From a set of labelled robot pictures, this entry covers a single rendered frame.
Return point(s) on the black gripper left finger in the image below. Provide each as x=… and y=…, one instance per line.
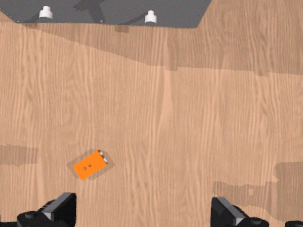
x=62, y=209

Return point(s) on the grey chest of drawers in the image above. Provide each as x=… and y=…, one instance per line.
x=102, y=16

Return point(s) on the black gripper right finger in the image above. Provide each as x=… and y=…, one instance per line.
x=224, y=213

